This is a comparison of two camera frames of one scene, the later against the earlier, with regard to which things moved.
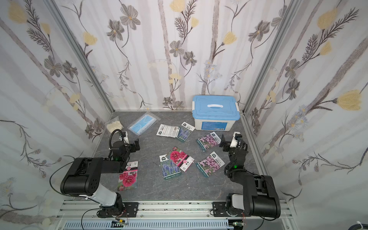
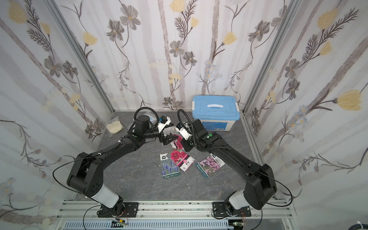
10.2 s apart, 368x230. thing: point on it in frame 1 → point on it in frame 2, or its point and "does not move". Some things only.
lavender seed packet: (169, 168) does not move
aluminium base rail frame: (82, 215) does not move
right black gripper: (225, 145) → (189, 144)
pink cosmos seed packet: (210, 165) does not move
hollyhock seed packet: (128, 179) → (179, 142)
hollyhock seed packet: (182, 160) does not move
